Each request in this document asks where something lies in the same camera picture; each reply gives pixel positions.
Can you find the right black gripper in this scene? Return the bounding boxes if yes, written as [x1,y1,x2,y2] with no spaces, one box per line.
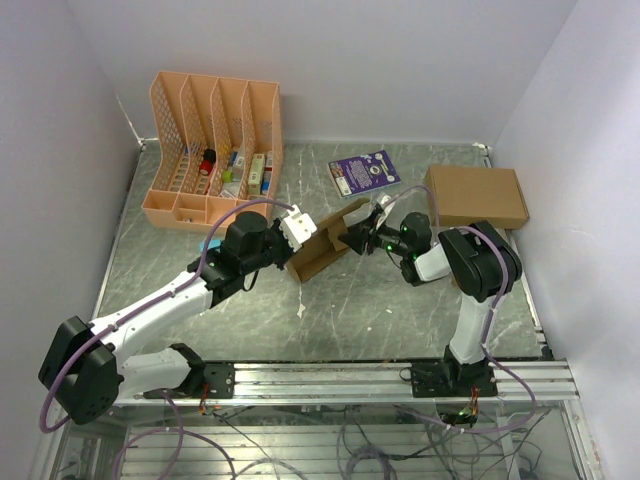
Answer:
[338,210,410,258]

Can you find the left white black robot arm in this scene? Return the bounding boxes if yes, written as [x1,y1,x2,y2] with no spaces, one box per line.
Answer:
[38,208,316,433]

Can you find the brown cardboard box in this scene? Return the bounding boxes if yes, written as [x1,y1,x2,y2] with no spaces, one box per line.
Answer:
[286,198,369,284]

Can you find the red black bottle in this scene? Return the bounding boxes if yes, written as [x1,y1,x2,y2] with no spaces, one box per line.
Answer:
[199,148,217,176]

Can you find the pink plastic file organizer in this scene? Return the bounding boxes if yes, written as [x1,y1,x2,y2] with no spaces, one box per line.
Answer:
[142,71,284,232]

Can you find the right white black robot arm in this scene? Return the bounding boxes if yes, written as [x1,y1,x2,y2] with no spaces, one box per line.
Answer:
[339,207,522,397]

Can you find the aluminium rail frame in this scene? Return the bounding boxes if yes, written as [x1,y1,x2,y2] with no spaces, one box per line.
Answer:
[33,359,604,479]

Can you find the blue block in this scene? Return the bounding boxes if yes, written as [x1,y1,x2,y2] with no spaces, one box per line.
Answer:
[199,239,221,255]

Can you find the purple book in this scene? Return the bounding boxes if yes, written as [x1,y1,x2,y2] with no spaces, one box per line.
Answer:
[327,150,401,198]

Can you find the large folded cardboard box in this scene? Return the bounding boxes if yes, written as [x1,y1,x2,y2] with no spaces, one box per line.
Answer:
[425,164,529,230]

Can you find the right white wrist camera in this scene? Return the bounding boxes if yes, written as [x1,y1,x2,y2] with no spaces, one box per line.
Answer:
[371,194,394,226]

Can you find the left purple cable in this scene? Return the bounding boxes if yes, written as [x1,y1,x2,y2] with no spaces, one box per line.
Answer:
[38,197,296,434]

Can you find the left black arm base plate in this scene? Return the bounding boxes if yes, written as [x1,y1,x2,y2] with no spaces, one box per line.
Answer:
[166,362,236,400]

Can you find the white green carton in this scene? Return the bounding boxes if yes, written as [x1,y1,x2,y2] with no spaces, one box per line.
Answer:
[247,153,266,196]

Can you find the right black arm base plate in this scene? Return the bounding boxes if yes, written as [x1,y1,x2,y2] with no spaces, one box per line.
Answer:
[399,360,498,398]

